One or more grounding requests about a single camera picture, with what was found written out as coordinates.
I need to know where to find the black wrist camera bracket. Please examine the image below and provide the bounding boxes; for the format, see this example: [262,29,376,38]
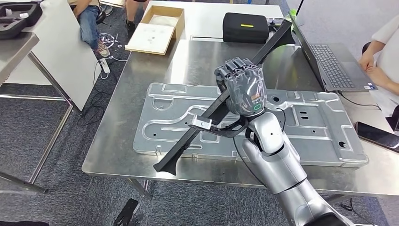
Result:
[208,116,251,139]

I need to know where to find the black case yellow label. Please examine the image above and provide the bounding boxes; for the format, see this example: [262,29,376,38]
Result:
[222,12,271,45]

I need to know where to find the black stand pole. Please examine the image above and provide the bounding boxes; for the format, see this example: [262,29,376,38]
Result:
[294,0,305,17]

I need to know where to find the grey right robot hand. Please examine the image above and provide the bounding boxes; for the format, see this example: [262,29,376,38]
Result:
[214,56,268,118]

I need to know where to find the grey laptop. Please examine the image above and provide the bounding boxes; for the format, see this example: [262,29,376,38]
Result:
[288,10,378,92]

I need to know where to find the black smartphone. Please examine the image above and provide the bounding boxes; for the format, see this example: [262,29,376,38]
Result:
[353,121,399,154]

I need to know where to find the white floor power strip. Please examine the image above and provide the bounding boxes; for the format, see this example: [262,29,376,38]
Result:
[97,57,111,75]

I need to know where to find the stamped grey metal plate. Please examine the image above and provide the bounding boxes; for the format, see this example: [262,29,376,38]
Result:
[133,82,370,168]

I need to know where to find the stainless steel workbench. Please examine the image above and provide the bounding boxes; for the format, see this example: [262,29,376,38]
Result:
[81,39,399,204]
[0,31,77,196]

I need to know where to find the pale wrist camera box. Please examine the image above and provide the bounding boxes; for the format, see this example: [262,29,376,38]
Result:
[188,114,214,130]

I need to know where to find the black laptop cable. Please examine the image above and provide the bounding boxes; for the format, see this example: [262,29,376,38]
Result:
[336,90,383,112]

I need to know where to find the black floor cables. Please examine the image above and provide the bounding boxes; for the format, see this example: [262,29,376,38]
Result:
[76,54,133,127]

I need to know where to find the long black plastic part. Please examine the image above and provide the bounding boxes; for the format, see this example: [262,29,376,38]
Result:
[153,19,296,177]

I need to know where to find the open cardboard box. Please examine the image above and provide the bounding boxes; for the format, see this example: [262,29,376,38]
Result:
[124,5,186,56]

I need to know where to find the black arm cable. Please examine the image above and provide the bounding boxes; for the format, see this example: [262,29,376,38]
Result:
[232,107,287,188]

